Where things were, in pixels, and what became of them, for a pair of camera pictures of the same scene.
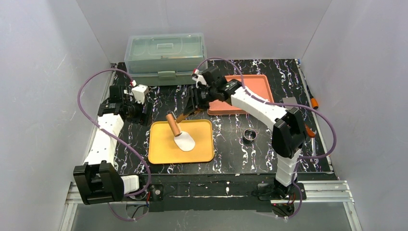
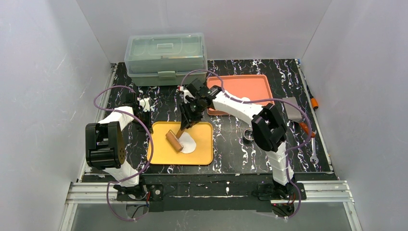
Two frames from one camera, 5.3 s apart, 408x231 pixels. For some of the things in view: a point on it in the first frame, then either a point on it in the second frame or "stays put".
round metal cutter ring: (249, 134) stays put
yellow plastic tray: (162, 149) stays put
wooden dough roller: (173, 125) → (173, 139)
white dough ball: (184, 141) stays put
